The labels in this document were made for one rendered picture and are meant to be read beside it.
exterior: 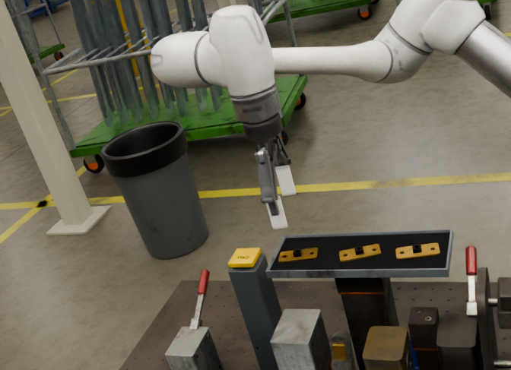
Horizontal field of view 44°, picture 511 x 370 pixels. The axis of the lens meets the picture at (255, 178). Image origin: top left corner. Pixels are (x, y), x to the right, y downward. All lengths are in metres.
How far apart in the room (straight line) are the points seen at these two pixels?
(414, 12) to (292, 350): 0.82
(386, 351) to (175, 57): 0.68
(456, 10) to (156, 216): 2.54
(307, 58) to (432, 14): 0.32
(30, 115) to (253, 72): 3.41
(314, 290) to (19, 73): 2.89
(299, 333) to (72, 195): 3.55
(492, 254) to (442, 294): 1.38
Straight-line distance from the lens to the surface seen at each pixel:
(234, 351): 1.90
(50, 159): 4.55
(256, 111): 1.17
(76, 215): 4.69
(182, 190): 3.69
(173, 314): 2.14
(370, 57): 1.49
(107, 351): 3.35
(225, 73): 1.16
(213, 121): 5.00
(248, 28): 1.14
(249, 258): 1.40
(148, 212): 3.71
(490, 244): 3.36
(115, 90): 5.53
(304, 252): 1.36
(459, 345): 1.20
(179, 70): 1.24
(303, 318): 1.27
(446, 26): 1.54
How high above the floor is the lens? 1.89
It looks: 25 degrees down
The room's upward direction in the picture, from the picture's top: 16 degrees counter-clockwise
